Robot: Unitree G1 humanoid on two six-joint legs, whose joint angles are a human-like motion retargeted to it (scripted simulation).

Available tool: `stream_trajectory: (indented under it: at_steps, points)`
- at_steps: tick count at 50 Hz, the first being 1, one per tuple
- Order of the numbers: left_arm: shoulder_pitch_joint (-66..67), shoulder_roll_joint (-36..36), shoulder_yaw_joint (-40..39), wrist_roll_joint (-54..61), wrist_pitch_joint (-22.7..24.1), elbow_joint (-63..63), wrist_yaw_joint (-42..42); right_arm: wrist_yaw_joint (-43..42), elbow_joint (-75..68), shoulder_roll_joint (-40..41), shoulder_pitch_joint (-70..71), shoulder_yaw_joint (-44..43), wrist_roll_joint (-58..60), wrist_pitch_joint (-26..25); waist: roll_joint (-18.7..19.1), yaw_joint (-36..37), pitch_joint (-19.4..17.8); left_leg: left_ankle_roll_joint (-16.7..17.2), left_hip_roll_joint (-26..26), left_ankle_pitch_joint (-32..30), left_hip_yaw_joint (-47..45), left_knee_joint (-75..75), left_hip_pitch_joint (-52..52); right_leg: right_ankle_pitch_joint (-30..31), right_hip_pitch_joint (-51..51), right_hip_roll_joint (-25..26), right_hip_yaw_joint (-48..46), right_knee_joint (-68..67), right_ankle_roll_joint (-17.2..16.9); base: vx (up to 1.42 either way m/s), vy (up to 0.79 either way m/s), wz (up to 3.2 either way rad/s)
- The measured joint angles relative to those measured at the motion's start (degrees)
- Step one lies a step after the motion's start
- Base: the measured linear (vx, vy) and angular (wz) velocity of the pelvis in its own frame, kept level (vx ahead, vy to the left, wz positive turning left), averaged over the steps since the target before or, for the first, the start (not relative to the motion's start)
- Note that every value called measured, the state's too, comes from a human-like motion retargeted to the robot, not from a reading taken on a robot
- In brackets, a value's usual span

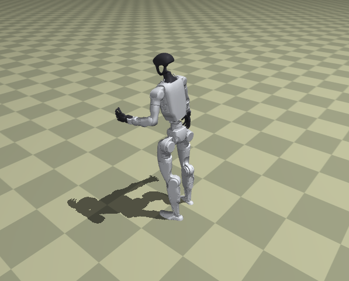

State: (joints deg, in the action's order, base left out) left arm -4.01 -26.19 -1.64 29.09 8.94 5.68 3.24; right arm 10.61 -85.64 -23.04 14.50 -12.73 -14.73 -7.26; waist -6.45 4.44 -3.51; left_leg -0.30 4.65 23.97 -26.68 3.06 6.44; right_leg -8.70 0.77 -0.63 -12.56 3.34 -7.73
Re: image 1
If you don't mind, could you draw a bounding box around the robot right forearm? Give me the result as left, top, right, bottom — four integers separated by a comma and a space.
186, 96, 191, 115

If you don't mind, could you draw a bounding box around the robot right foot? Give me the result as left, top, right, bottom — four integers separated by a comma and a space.
181, 196, 193, 205

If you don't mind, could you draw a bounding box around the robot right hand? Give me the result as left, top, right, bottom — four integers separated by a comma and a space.
181, 111, 191, 129

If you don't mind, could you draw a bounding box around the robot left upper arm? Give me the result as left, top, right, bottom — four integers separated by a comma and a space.
149, 86, 164, 126

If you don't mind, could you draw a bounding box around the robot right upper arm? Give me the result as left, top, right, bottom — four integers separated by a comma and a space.
177, 75, 188, 100

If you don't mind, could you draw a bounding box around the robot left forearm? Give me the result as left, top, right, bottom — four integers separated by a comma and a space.
127, 116, 153, 127

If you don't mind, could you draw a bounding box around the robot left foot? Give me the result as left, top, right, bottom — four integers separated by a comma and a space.
160, 210, 184, 221

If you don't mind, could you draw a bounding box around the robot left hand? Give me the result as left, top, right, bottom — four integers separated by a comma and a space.
115, 107, 133, 123

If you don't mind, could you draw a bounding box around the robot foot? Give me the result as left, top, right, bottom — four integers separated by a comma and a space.
160, 210, 184, 221
181, 196, 193, 205

